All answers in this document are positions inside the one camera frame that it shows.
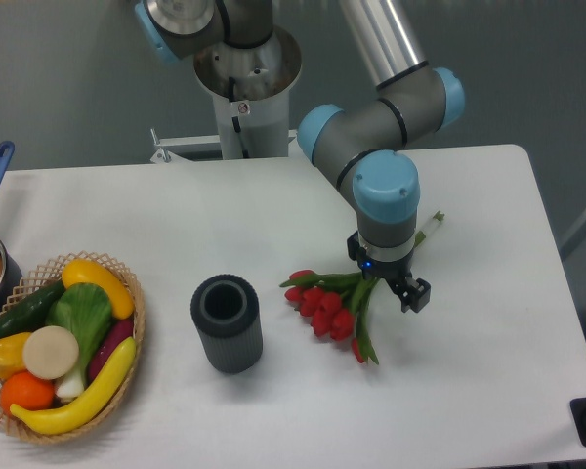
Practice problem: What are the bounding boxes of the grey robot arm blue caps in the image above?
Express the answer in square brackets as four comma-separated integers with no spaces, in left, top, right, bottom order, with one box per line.
[135,1,465,312]

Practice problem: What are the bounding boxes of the red tulip bouquet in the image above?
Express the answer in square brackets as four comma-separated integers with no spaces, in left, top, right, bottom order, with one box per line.
[280,270,379,363]

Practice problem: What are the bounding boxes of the beige round disc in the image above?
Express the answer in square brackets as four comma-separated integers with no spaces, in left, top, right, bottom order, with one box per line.
[22,325,79,380]

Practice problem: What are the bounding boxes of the yellow bell pepper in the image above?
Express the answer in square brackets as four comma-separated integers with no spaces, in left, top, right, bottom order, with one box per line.
[0,332,32,380]

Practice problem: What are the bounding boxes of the green bok choy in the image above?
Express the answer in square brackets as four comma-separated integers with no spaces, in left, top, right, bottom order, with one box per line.
[45,283,112,403]

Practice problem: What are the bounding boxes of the purple eggplant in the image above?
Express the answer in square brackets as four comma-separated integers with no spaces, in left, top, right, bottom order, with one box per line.
[87,319,134,383]

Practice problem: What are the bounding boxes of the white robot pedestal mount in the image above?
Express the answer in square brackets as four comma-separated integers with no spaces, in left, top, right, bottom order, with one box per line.
[152,25,302,162]

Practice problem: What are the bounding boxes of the dark grey ribbed vase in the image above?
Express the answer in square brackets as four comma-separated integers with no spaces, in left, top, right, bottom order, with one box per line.
[190,274,263,374]

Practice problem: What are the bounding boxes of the green cucumber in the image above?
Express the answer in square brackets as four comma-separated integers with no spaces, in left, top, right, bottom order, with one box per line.
[0,280,65,339]

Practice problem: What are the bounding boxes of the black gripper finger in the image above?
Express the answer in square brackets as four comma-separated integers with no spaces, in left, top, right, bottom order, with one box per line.
[389,276,431,313]

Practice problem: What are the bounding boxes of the woven wicker basket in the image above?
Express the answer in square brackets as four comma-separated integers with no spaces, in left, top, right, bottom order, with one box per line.
[0,251,146,445]

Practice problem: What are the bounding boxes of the yellow banana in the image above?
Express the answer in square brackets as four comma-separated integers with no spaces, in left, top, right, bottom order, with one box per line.
[10,337,137,436]

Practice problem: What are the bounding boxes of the orange fruit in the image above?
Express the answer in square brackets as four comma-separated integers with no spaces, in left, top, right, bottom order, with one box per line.
[0,371,55,414]

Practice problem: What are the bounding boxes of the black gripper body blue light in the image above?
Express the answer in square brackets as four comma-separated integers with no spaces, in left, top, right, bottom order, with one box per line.
[347,232,415,293]

